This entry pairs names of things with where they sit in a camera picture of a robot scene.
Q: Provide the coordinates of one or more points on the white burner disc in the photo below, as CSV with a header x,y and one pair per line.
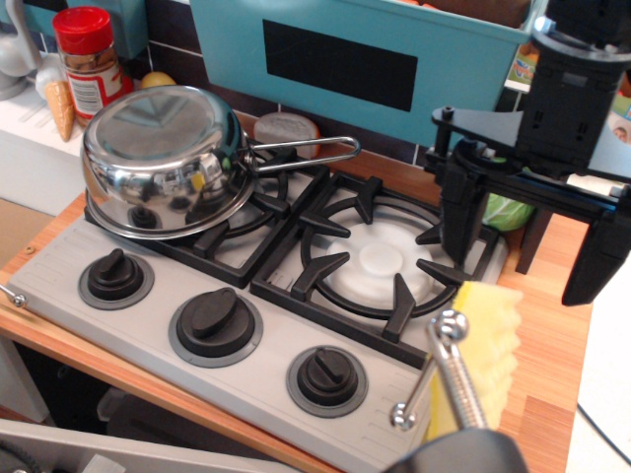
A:
x,y
377,254

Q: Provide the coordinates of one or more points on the middle black stove knob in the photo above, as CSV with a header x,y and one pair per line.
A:
x,y
215,329

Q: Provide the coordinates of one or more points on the green toy cabbage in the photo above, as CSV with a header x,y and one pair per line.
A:
x,y
505,215

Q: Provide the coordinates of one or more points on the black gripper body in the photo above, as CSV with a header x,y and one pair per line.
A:
x,y
584,53

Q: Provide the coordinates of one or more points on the yellow sponge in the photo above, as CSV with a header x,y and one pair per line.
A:
x,y
488,350

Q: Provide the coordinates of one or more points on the stainless steel pot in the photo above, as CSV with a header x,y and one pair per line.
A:
x,y
174,161

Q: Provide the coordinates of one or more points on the grey toy stove top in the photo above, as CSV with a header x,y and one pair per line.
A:
x,y
254,389

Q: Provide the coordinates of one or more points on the toy bread slice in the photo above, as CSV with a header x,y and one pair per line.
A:
x,y
279,127

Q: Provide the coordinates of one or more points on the left black stove knob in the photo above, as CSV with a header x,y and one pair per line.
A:
x,y
116,281

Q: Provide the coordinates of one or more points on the red lid spice jar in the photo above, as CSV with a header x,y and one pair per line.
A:
x,y
85,42

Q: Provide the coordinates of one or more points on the grey toy faucet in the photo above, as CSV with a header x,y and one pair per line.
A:
x,y
19,54

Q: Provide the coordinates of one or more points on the right black stove knob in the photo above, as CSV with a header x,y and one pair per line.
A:
x,y
327,382

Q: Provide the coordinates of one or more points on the small metal clamp handle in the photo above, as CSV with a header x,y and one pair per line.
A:
x,y
16,299

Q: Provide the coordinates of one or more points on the black stove knob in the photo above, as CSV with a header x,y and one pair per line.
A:
x,y
327,382
116,281
215,329

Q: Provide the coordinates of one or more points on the toy ice cream cone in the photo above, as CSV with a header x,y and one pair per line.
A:
x,y
52,86

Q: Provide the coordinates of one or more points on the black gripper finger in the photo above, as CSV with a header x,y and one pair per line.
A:
x,y
463,202
604,250

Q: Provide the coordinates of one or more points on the toy lemon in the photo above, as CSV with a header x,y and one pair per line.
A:
x,y
156,79

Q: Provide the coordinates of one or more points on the left black burner grate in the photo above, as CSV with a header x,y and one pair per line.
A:
x,y
233,250

